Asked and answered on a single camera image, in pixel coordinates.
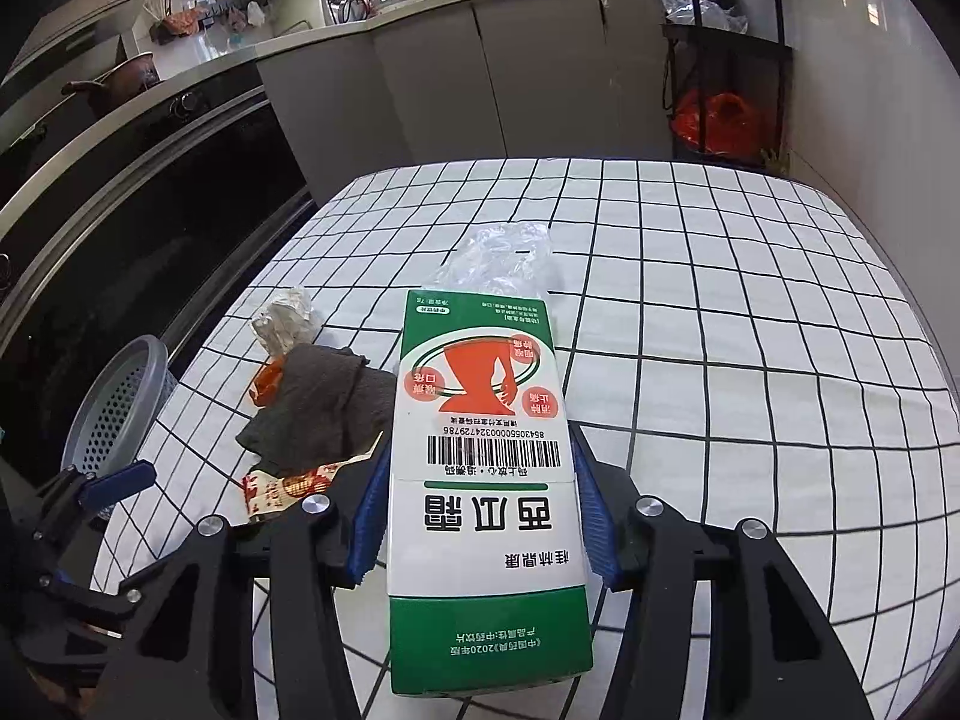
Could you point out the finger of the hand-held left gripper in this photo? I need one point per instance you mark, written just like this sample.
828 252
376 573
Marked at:
90 596
116 484

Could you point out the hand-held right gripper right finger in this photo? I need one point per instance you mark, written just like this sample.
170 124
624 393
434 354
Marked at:
604 532

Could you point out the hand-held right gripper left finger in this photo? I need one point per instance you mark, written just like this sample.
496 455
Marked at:
367 525

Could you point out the grey perforated plastic basket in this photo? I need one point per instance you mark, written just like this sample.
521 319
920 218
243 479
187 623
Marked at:
120 390

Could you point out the green and white carton box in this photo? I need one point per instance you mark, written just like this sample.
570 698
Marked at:
487 540

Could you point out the red and white snack wrapper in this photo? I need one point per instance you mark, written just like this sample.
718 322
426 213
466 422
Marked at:
277 491

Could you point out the dark grey cloth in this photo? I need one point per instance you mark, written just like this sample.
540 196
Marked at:
322 405

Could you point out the crumpled orange wrapper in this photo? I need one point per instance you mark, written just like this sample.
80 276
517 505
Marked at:
266 386

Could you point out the white black checked tablecloth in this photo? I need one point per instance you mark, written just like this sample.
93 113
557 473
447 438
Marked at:
712 352

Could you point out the black built-in oven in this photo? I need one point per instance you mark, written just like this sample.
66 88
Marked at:
112 255

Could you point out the clear plastic bag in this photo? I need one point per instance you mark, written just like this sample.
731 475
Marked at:
495 262

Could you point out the black oven knob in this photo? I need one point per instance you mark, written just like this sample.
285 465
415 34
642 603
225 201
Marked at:
184 106

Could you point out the brown cooking pot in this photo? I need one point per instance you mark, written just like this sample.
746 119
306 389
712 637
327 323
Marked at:
131 75

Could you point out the red plastic bag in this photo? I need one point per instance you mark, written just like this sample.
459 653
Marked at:
720 127

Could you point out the red patterned bag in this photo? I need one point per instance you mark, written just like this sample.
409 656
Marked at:
180 24

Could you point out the grey kitchen counter cabinets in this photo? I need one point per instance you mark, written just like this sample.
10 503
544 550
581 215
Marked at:
525 75

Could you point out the small white bag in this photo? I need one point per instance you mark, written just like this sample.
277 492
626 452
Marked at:
255 13

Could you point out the black metal shelf rack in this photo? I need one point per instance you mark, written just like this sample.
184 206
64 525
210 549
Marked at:
720 37

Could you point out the crumpled clear bag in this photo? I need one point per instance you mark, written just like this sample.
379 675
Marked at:
697 7

